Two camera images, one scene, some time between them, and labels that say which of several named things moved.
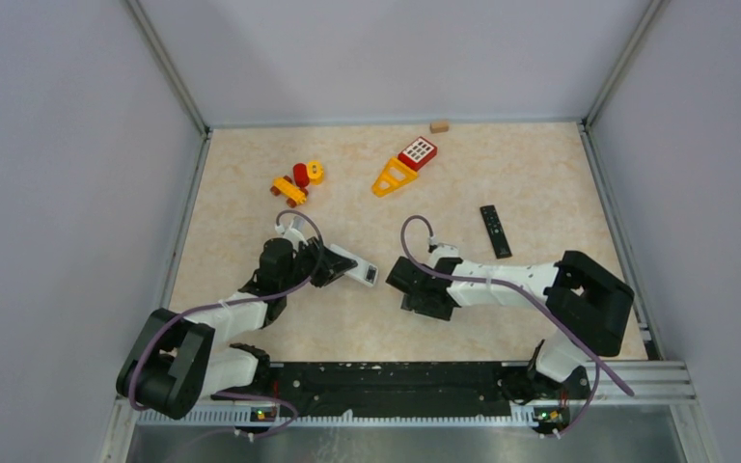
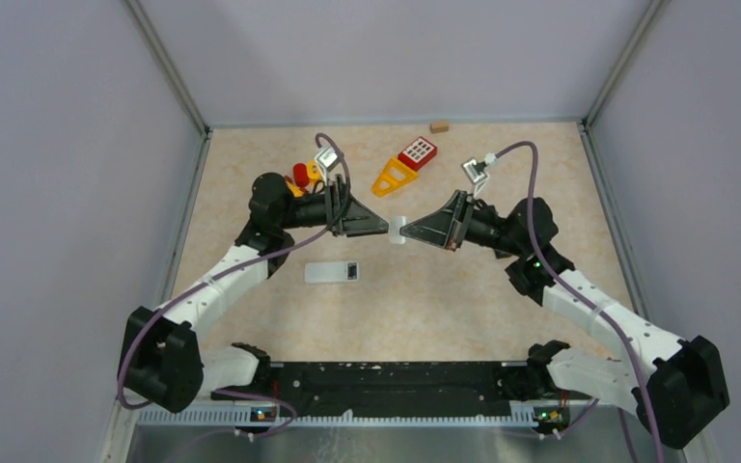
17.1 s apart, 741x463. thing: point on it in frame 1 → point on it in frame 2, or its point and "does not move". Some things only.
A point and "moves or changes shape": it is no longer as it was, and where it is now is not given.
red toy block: [418, 152] does not move
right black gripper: [413, 302] → [440, 228]
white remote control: [365, 272] moves or changes shape
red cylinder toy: [300, 175] does not move
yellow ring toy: [315, 172] does not move
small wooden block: [439, 126] does not move
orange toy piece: [286, 187] does not move
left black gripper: [333, 266] → [344, 214]
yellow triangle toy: [395, 175] does not move
